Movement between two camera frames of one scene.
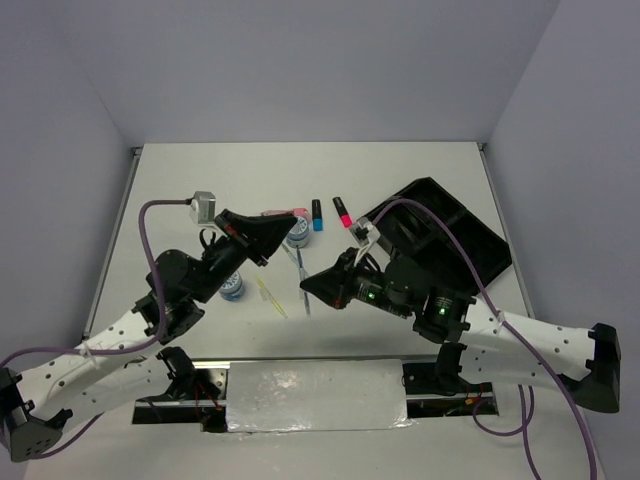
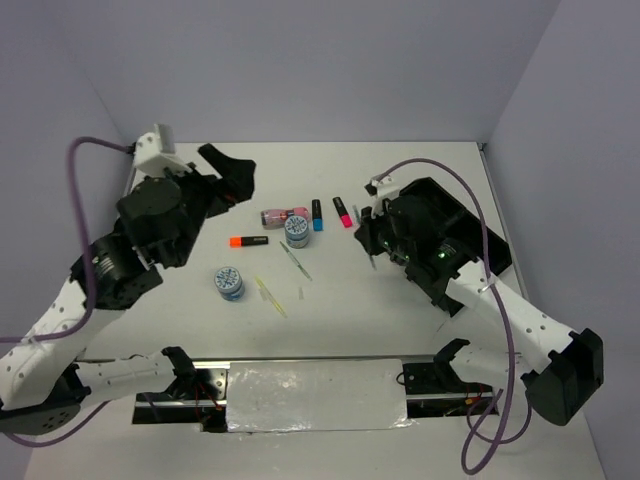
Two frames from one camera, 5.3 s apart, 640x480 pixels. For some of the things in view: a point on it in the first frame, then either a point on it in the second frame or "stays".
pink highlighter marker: x=343 y=212 stays
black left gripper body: x=254 y=246 → x=216 y=198
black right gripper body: x=347 y=279 → x=379 y=235
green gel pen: x=294 y=258 stays
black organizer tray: x=413 y=229 stays
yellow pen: x=264 y=286 stays
